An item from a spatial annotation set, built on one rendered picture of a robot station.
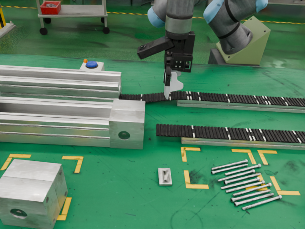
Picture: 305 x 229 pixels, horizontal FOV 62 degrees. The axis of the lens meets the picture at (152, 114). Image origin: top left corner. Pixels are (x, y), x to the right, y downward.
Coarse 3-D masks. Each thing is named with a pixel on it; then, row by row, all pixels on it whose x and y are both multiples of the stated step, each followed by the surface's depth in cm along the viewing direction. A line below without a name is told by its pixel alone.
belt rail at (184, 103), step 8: (184, 104) 87; (192, 104) 87; (200, 104) 88; (208, 104) 88; (216, 104) 88; (224, 104) 87; (232, 104) 87; (240, 104) 87; (248, 104) 87; (296, 112) 89; (304, 112) 89
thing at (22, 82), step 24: (0, 72) 85; (24, 72) 85; (48, 72) 85; (72, 72) 85; (96, 72) 86; (120, 72) 87; (24, 96) 82; (48, 96) 82; (72, 96) 83; (96, 96) 82
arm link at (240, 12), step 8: (232, 0) 103; (240, 0) 100; (248, 0) 99; (256, 0) 98; (264, 0) 98; (232, 8) 104; (240, 8) 103; (248, 8) 101; (256, 8) 101; (240, 16) 105; (248, 16) 107
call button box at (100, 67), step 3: (84, 63) 97; (99, 63) 98; (102, 63) 98; (81, 66) 95; (84, 66) 95; (87, 66) 94; (96, 66) 95; (99, 66) 95; (102, 66) 96; (81, 69) 93; (84, 69) 93; (87, 69) 93; (90, 69) 93; (93, 69) 93; (96, 69) 93; (99, 69) 94; (102, 69) 95
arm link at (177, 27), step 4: (168, 20) 70; (172, 20) 69; (176, 20) 69; (180, 20) 68; (184, 20) 69; (188, 20) 69; (168, 24) 70; (172, 24) 70; (176, 24) 69; (180, 24) 69; (184, 24) 69; (188, 24) 70; (168, 28) 71; (172, 28) 70; (176, 28) 70; (180, 28) 70; (184, 28) 70; (188, 28) 71; (168, 32) 72; (172, 32) 71; (176, 32) 70; (180, 32) 70; (184, 32) 71; (188, 32) 72
